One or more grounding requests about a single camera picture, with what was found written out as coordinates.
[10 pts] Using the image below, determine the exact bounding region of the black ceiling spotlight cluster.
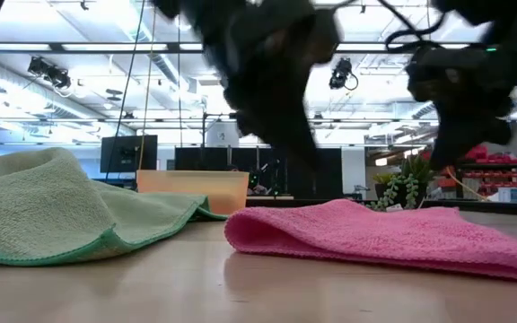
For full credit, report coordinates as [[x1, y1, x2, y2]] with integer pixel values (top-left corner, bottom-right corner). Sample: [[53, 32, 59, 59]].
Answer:
[[27, 56, 74, 91]]

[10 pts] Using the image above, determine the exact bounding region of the long hanging cable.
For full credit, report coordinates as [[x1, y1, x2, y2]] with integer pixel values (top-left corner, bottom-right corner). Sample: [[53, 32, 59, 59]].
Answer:
[[446, 168, 488, 202]]

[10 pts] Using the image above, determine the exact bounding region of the small potted succulent plant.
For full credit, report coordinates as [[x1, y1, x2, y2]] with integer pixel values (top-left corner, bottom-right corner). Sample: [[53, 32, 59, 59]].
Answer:
[[365, 154, 437, 213]]

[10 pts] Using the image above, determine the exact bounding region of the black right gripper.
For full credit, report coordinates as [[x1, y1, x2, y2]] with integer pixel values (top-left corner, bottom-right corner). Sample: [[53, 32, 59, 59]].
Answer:
[[406, 47, 517, 171]]

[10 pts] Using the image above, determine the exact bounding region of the white box machine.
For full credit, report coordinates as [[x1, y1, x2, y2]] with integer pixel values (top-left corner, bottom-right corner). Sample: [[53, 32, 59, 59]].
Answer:
[[205, 121, 241, 148]]

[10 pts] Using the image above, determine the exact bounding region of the orange plastic bin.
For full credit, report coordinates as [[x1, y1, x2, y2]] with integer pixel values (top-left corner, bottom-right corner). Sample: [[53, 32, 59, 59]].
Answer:
[[136, 169, 250, 215]]

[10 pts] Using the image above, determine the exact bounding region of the black ceiling device with cable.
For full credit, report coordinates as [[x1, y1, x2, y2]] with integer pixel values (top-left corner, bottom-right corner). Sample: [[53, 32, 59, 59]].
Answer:
[[329, 57, 359, 91]]

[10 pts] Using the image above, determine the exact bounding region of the yellow hanging cable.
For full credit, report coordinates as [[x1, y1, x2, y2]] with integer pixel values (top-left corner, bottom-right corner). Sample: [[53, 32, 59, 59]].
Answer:
[[137, 0, 158, 171]]

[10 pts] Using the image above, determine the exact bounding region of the black computer monitor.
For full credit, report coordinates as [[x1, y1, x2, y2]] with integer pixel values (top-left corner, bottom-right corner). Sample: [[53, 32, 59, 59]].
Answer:
[[100, 134, 159, 174]]

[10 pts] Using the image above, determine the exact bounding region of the pink microfiber towel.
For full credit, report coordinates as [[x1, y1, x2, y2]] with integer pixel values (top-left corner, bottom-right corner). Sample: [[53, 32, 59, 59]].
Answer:
[[223, 198, 517, 286]]

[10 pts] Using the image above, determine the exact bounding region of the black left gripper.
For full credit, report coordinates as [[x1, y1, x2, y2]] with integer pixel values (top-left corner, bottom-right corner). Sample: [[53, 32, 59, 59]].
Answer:
[[186, 0, 343, 174]]

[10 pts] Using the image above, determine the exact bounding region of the green microfiber towel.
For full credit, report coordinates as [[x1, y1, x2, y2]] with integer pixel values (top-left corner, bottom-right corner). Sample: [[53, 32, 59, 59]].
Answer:
[[0, 146, 228, 266]]

